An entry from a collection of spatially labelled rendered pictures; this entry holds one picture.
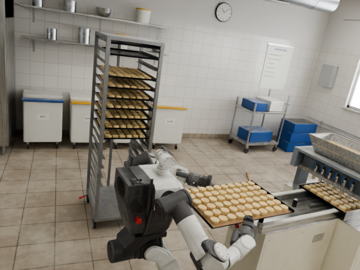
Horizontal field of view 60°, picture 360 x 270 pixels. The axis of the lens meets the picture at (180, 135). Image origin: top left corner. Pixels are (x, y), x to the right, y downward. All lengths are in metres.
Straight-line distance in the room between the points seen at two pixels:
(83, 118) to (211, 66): 2.56
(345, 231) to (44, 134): 3.97
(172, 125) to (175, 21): 1.77
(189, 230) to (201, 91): 4.77
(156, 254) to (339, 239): 1.39
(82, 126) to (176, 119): 1.50
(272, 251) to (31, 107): 3.72
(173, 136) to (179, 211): 3.93
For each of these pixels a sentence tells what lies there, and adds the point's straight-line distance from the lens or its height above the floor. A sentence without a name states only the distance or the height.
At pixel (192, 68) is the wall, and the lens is 5.78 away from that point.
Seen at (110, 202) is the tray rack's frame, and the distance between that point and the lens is 3.38.
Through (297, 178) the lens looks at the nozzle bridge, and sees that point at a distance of 2.85.
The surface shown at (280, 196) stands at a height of 0.88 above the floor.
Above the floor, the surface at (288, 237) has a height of 0.78.
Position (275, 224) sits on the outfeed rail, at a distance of 2.05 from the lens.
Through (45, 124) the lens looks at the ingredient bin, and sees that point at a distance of 4.86.
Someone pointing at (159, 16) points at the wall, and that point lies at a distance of 5.51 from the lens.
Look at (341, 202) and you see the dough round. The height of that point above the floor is 0.92.
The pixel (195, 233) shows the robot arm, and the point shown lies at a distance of 1.33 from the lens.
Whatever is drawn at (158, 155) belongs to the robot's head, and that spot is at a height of 1.33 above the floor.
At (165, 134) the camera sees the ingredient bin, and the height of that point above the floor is 0.29.
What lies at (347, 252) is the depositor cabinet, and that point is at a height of 0.65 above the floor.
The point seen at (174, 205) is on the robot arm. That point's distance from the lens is 1.36.
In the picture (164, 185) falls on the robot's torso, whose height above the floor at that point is 1.23.
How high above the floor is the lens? 1.91
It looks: 18 degrees down
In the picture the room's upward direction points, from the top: 9 degrees clockwise
